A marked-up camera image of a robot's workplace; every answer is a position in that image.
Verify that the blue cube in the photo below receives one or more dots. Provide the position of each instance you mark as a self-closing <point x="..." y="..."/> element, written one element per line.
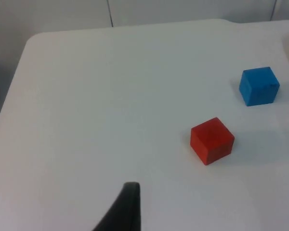
<point x="258" y="85"/>

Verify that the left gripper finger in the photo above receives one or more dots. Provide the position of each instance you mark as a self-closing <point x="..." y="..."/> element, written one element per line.
<point x="125" y="211"/>

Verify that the red cube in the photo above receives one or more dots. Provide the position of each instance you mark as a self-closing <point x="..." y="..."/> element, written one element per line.
<point x="212" y="142"/>

